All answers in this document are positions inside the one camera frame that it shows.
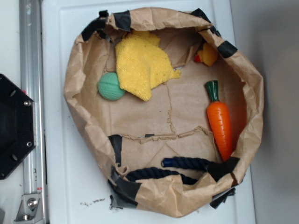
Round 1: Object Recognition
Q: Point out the metal corner bracket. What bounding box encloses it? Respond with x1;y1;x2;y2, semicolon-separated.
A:
14;193;45;224

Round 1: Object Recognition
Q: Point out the orange toy carrot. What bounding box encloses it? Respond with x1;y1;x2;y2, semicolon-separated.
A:
205;80;233;161

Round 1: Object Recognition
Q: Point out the yellow rubber duck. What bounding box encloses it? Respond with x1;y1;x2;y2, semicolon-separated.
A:
194;42;218;67

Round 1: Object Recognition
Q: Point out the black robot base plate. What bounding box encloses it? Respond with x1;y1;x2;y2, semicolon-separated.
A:
0;74;35;180

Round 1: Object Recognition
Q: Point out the brown paper bag basket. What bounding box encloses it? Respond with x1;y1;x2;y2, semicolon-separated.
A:
64;7;264;217

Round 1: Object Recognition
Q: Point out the green rubber ball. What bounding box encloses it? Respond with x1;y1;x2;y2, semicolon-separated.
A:
98;72;126;101

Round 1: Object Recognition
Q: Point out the yellow knitted cloth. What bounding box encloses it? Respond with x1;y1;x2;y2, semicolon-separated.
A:
115;30;181;101

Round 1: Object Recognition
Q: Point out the aluminium frame rail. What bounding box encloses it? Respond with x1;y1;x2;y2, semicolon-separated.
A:
19;0;47;194

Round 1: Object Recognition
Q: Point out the dark blue rope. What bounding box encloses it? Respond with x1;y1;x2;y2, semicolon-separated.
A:
126;156;217;185

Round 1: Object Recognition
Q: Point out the white plastic tray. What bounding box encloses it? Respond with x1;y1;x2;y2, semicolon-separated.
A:
42;0;256;224

